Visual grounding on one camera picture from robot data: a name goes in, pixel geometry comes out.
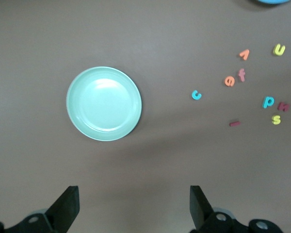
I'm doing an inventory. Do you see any blue plate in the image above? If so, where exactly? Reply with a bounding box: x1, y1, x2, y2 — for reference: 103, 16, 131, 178
247, 0, 291, 5

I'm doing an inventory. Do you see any brown table cover sheet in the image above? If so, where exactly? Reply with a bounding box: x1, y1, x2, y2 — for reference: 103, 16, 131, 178
0, 0, 291, 233

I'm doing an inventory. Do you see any teal foam letter p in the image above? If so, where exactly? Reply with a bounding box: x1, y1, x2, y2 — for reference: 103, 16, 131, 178
262, 96, 275, 109

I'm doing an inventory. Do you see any maroon foam letter n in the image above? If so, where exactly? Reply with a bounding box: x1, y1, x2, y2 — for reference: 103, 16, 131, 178
277, 101, 291, 113

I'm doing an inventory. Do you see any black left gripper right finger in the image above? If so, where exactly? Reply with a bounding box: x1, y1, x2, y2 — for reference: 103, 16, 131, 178
190, 185, 282, 233

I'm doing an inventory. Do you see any pink foam letter f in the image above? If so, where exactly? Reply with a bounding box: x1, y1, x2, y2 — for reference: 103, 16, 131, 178
237, 68, 247, 83

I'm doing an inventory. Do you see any yellow foam letter u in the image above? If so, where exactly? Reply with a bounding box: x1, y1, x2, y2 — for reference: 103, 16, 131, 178
273, 43, 286, 57

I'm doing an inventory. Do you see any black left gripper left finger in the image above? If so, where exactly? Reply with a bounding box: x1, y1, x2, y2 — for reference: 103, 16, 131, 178
0, 185, 80, 233

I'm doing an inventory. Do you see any green plate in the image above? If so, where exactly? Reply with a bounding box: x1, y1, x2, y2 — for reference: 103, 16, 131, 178
66, 66, 143, 142

